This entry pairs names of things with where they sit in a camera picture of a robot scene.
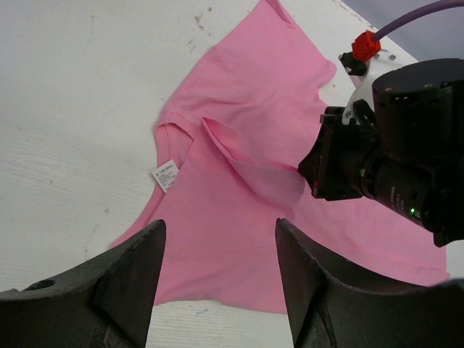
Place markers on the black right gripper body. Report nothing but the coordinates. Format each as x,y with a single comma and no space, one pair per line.
333,167

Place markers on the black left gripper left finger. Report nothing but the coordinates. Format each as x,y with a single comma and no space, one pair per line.
105,301

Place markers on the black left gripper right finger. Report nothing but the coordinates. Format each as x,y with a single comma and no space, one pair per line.
333,302

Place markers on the pink t-shirt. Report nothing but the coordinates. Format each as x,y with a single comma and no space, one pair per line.
230,138

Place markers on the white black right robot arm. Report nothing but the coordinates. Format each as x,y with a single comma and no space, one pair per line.
404,151

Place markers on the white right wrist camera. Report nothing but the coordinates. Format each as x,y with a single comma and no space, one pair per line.
363,64

